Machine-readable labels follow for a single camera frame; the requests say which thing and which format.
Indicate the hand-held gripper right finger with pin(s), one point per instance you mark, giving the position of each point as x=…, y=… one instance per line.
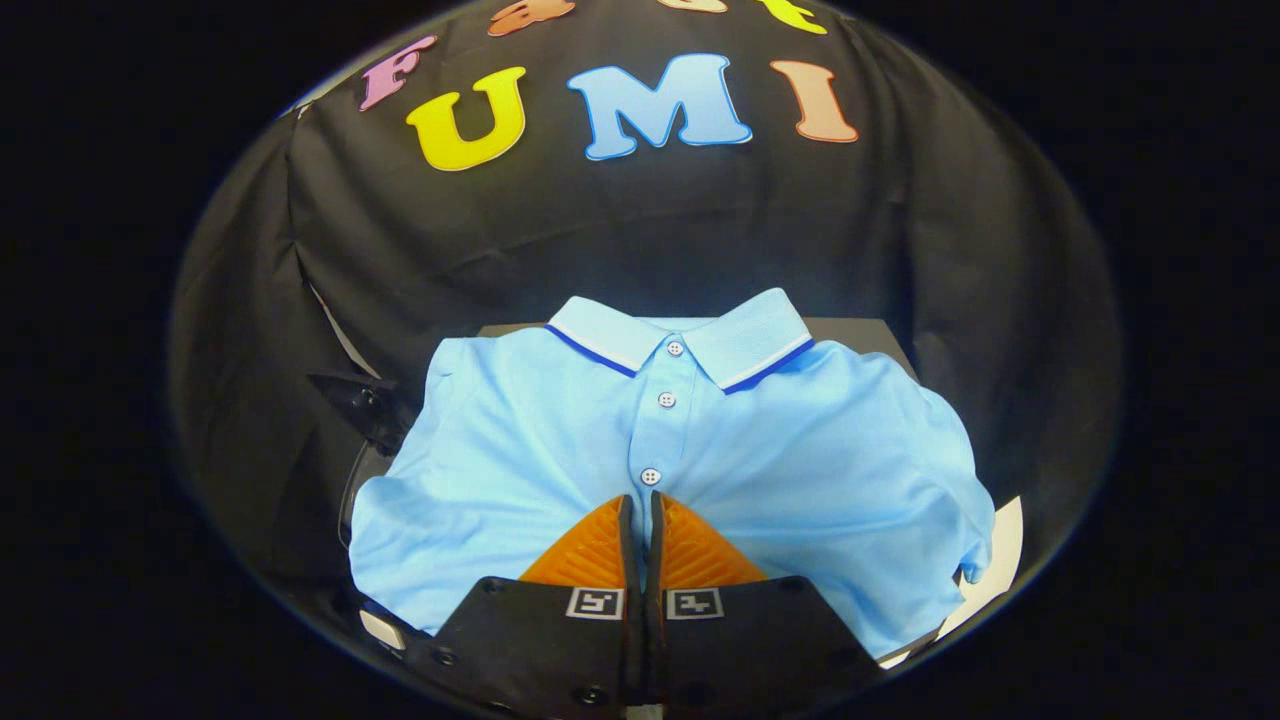
x=750, y=640

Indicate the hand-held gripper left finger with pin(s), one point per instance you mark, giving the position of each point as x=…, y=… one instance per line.
x=540, y=640

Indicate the light blue polo shirt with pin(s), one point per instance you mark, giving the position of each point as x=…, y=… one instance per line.
x=520, y=450

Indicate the dark washing machine lid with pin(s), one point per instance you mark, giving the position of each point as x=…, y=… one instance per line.
x=365, y=405

